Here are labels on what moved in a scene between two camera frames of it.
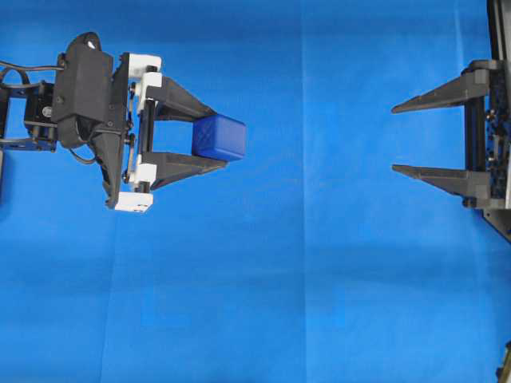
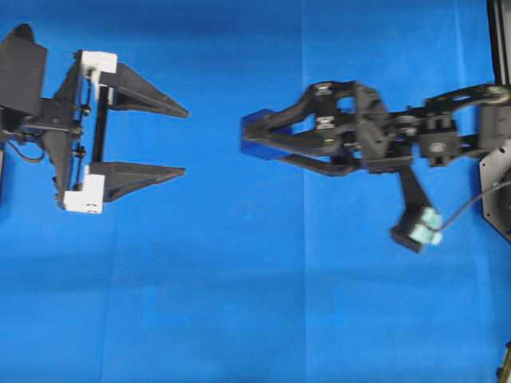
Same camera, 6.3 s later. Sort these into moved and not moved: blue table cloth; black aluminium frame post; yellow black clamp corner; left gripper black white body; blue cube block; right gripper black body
Moved: right gripper black body; blue cube block; left gripper black white body
Not moved: blue table cloth; yellow black clamp corner; black aluminium frame post
